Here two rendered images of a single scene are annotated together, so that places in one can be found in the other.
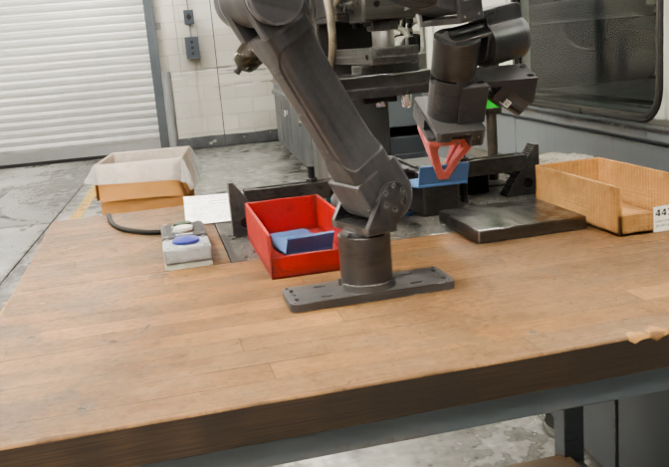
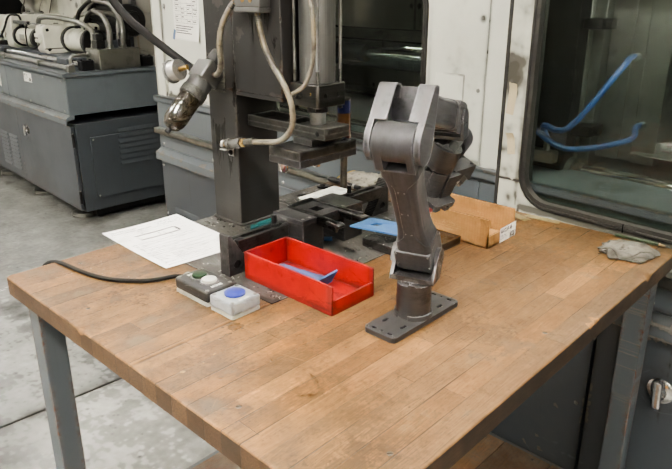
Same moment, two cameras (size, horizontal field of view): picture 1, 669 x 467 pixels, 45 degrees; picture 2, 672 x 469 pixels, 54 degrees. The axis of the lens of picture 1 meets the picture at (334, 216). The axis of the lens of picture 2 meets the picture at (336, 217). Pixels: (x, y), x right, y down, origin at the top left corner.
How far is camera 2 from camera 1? 75 cm
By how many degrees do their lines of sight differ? 34
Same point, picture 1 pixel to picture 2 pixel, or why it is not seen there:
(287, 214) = (270, 254)
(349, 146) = (426, 231)
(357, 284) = (418, 315)
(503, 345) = (543, 345)
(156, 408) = (435, 439)
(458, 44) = (455, 152)
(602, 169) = not seen: hidden behind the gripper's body
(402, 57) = (341, 133)
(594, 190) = (465, 220)
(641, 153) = not seen: hidden behind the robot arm
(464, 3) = (464, 128)
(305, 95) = (417, 204)
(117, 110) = not seen: outside the picture
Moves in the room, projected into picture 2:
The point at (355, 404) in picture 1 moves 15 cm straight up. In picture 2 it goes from (512, 402) to (522, 313)
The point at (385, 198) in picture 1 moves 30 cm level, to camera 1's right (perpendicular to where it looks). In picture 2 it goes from (439, 260) to (549, 226)
